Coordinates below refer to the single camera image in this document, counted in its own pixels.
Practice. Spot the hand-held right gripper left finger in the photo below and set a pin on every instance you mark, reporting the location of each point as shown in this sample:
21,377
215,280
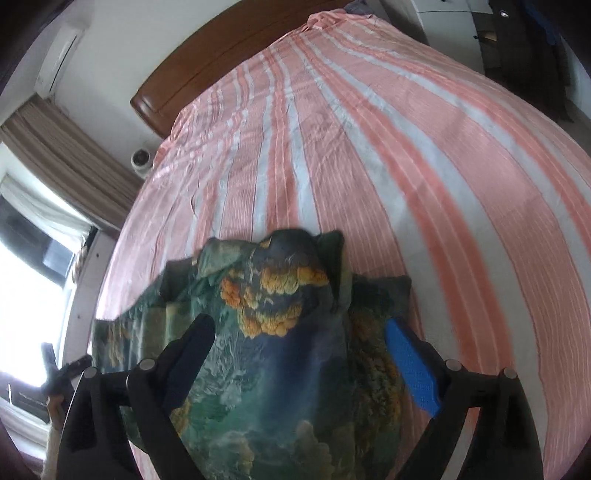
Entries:
189,364

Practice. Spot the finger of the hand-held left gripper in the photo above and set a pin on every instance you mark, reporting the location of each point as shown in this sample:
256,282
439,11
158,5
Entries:
76,365

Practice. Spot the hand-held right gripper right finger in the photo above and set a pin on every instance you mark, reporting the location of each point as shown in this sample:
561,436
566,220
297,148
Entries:
413,364

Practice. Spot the green printed jacket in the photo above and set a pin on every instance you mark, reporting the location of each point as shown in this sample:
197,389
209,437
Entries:
277,369

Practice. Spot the window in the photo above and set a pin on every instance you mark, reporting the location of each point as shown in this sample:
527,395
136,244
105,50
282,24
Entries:
27,286

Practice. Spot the white sheer curtain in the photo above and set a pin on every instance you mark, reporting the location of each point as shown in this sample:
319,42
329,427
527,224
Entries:
41,207

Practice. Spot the beige curtain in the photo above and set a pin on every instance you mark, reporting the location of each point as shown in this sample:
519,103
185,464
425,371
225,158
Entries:
69,161

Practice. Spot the bed with pink striped sheet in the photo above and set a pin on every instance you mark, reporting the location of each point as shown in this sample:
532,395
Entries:
369,161

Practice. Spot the white round device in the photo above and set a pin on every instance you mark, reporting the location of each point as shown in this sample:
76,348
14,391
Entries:
141,161

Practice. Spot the wooden headboard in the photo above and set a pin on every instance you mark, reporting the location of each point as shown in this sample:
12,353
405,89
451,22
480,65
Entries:
207,69

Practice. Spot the white air conditioner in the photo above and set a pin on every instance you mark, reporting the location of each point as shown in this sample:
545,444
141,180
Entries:
60,60

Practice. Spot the black hanging jacket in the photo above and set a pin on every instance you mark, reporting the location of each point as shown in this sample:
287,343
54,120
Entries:
531,60

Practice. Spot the grey pillow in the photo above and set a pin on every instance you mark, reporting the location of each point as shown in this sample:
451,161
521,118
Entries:
364,7

